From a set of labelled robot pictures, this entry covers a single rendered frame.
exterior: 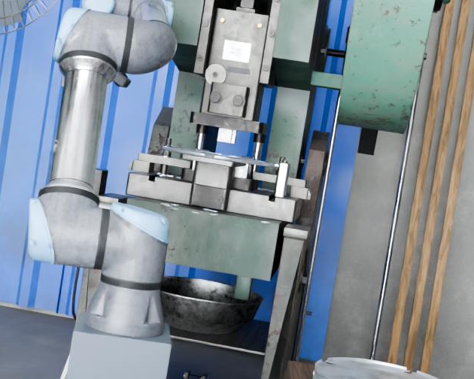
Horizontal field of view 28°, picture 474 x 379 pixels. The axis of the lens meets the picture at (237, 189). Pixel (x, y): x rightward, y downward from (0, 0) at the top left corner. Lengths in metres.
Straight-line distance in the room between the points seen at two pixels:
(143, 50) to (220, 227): 0.62
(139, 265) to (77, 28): 0.50
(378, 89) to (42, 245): 0.97
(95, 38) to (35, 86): 2.01
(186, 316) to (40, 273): 1.52
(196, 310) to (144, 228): 0.77
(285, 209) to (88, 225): 0.81
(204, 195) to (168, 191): 0.10
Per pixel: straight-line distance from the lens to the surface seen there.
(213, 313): 2.49
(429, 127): 3.54
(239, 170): 2.54
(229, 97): 2.49
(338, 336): 3.80
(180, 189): 2.47
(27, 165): 3.92
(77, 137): 1.83
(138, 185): 2.49
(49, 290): 3.93
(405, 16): 2.22
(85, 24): 1.93
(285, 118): 2.76
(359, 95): 2.35
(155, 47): 1.94
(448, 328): 3.81
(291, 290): 2.31
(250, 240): 2.36
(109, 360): 1.76
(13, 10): 2.93
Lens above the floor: 0.85
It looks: 3 degrees down
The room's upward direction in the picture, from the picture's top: 9 degrees clockwise
